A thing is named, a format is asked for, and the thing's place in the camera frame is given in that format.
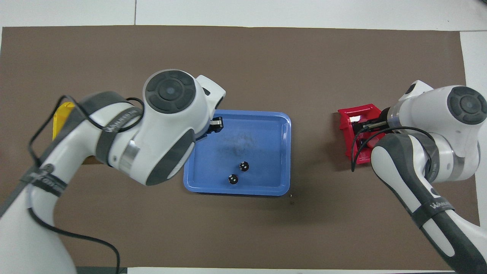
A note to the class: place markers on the yellow plastic bin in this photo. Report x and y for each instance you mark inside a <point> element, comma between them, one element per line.
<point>61,121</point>

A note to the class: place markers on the brown paper mat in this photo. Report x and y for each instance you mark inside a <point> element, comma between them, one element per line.
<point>243,68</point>

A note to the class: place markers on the red plastic bin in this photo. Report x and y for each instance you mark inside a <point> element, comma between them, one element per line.
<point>346,133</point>

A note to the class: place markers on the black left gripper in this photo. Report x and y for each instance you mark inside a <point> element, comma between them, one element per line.
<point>205,134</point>

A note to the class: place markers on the black cylinder capacitor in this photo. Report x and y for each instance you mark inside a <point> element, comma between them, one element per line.
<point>244,166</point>
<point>233,179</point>

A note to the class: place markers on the blue plastic tray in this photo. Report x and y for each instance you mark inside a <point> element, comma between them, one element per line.
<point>266,152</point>

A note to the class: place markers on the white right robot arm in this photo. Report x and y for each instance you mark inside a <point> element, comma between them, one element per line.
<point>430,110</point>

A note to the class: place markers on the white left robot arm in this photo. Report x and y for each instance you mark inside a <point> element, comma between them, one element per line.
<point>171,125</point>

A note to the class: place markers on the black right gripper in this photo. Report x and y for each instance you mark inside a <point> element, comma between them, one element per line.
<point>382,121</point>

